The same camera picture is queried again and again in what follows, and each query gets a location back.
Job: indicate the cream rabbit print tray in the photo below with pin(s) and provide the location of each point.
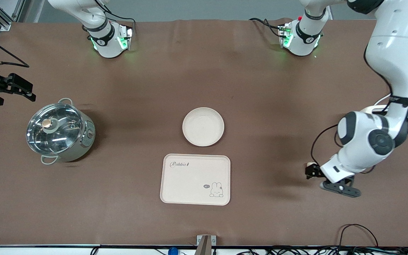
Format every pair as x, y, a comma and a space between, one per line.
190, 180

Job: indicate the small white steamed bun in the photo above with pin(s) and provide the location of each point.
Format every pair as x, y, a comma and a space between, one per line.
311, 164

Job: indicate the grey metal camera bracket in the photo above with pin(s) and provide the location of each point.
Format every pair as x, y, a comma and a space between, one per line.
205, 244

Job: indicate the blue round cap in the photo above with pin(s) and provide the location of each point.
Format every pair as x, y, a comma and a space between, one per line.
173, 251

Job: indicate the steel pot with glass lid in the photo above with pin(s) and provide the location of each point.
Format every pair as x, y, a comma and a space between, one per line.
85, 141

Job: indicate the aluminium frame profile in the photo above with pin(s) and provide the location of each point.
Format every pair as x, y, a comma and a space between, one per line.
4, 21

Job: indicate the glass pot lid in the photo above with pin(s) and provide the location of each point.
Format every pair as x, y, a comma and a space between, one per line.
57, 131

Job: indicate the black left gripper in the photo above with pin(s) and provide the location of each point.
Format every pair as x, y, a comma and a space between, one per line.
313, 171

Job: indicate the brown table mat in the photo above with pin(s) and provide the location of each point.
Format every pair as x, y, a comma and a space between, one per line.
260, 88

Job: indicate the round cream plate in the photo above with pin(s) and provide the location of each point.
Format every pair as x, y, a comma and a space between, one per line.
203, 126

